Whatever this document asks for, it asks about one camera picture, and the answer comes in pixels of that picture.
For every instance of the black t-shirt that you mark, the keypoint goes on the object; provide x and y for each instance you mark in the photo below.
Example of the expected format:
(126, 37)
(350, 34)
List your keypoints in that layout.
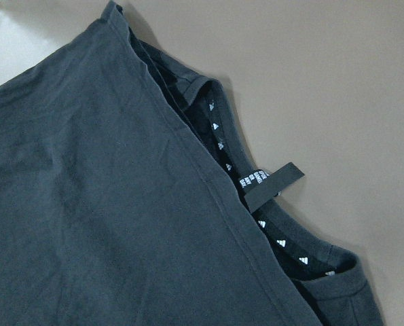
(127, 198)

